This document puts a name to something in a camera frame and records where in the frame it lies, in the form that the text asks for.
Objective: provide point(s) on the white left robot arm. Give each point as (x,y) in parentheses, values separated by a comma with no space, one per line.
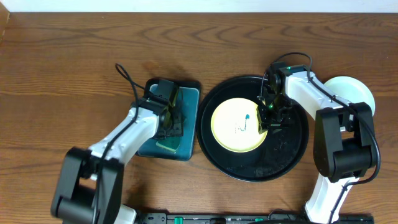
(89,187)

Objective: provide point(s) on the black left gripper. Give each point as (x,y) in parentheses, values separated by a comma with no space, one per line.
(173,123)

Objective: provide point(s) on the yellow plate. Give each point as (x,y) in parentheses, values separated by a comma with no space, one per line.
(235,126)

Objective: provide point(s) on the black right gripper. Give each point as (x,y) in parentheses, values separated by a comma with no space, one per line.
(265,123)

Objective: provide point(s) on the black round tray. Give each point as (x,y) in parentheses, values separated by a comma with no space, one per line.
(275,156)

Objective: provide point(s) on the pale green plate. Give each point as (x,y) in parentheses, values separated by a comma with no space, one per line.
(351,89)

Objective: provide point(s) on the green scrubbing sponge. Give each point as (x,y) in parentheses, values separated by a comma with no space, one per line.
(169,143)

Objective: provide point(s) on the black rectangular water tray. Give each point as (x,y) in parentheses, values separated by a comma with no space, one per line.
(189,95)

